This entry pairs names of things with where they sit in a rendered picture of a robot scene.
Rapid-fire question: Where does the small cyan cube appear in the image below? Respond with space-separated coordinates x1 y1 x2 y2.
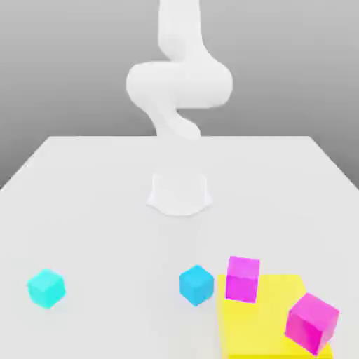
26 268 67 310

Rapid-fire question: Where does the large yellow box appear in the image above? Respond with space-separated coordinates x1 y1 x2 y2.
217 273 334 359

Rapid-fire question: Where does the small blue cube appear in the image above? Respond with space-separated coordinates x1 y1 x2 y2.
179 264 215 307

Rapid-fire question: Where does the small magenta cube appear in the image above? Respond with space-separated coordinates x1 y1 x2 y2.
283 292 341 357
224 255 261 304

